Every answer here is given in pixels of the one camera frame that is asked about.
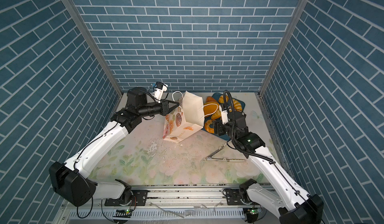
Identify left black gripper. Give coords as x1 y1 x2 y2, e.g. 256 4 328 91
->
136 99 179 119

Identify long croissant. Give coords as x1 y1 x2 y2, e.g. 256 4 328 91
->
211 110 222 120

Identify white printed paper bag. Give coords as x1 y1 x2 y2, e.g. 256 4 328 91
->
163 91 206 143

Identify large orange oval bread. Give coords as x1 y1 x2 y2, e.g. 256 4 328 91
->
203 101 220 117

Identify silver metal tongs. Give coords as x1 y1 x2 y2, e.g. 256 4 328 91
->
202 145 246 163

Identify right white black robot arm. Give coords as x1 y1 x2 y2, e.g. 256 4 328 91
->
213 111 324 224

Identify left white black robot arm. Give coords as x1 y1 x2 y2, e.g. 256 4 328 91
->
49 85 180 207

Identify brown bread piece top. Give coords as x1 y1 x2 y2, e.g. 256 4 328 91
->
206 96 217 102

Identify croissant right on tray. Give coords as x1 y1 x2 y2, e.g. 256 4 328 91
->
233 99 243 112

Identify dark blue tray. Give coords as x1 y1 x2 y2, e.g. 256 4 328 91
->
201 92 246 142

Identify small round croissant top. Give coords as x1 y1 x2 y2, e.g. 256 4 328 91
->
219 95 225 104

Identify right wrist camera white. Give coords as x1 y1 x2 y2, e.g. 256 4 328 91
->
219 104 230 125

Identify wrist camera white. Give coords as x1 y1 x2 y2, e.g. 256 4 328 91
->
153 82 168 103
219 104 230 125

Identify ring donut bread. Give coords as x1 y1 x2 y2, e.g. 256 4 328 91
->
205 119 215 134

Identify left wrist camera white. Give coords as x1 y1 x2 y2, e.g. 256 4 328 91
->
153 82 168 103

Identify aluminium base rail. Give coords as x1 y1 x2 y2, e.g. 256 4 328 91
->
53 184 316 224

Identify right aluminium corner post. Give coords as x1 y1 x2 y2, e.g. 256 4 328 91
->
259 0 309 97

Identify aluminium corner post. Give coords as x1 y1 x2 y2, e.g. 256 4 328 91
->
61 0 123 98
259 0 309 97

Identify left aluminium corner post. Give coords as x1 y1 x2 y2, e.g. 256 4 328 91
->
61 0 123 98

